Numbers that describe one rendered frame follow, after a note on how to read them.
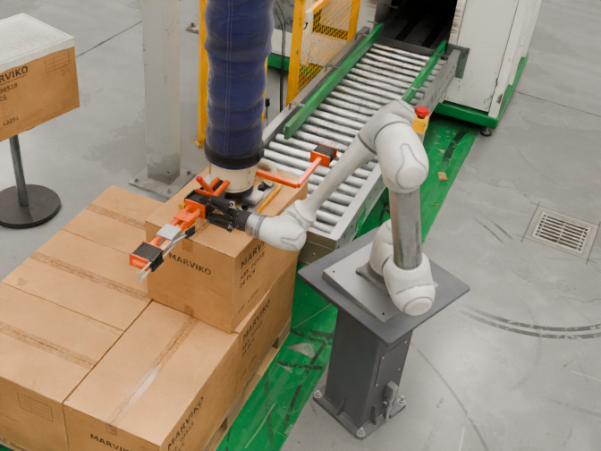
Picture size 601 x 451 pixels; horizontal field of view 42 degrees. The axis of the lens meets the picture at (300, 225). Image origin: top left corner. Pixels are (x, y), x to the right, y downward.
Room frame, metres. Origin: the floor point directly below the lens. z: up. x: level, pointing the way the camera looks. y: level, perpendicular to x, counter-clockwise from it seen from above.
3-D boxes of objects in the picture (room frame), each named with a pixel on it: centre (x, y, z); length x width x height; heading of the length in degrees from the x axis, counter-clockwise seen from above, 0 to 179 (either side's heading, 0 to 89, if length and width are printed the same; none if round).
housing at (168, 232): (2.11, 0.45, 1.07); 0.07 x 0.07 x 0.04; 69
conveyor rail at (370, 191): (3.89, -0.54, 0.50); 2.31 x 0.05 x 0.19; 161
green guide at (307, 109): (4.42, -0.09, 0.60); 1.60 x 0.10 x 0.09; 161
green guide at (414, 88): (4.25, -0.60, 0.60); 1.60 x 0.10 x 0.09; 161
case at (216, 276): (2.53, 0.29, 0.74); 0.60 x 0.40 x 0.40; 157
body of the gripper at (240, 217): (2.24, 0.23, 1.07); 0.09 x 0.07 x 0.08; 71
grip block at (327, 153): (2.73, -0.06, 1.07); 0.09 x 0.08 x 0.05; 69
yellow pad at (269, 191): (2.51, 0.20, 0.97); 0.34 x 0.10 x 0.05; 159
